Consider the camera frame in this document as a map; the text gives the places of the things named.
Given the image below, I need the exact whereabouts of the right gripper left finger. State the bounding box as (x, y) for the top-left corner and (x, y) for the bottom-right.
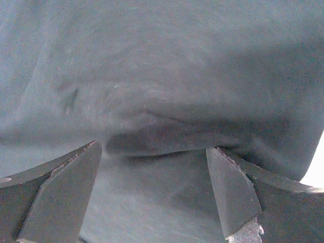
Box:
(1, 141), (102, 243)

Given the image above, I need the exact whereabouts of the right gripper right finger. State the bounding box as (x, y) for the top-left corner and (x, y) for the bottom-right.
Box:
(206, 148), (323, 242)

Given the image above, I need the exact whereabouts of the black t shirt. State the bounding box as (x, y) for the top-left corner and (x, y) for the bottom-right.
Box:
(1, 1), (323, 242)

